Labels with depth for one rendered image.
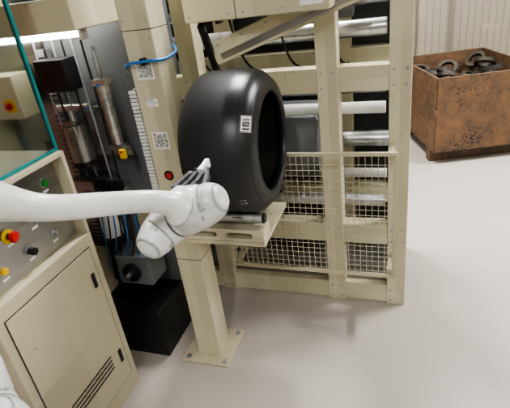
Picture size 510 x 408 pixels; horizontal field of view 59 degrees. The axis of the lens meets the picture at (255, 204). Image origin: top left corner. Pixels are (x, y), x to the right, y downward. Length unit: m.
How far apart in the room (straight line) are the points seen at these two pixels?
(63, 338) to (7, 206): 1.06
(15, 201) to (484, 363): 2.16
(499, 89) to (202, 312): 3.25
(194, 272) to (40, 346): 0.74
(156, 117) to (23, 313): 0.88
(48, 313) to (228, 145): 0.94
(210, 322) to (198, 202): 1.36
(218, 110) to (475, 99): 3.15
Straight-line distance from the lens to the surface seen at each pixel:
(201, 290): 2.27
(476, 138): 4.58
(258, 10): 1.92
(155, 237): 1.20
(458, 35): 5.68
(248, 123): 1.59
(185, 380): 2.48
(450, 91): 4.34
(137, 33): 1.85
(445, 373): 2.45
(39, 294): 1.87
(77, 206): 1.07
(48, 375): 2.00
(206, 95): 1.68
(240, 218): 1.85
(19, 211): 1.06
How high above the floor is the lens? 1.78
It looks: 27 degrees down
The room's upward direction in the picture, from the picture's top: 8 degrees counter-clockwise
